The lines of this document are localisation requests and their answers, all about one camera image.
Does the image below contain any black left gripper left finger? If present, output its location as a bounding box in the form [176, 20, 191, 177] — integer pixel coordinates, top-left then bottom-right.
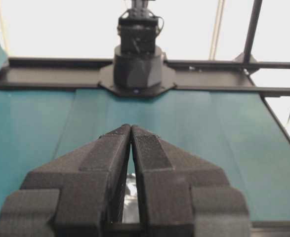
[0, 124, 131, 237]

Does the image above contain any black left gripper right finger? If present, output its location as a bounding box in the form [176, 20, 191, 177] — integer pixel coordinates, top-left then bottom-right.
[131, 125, 251, 237]

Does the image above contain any black metal frame rail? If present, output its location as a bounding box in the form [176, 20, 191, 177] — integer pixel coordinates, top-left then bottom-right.
[0, 58, 290, 97]

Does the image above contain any black vertical frame post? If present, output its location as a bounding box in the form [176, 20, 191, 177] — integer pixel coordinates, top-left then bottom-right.
[244, 0, 263, 63]

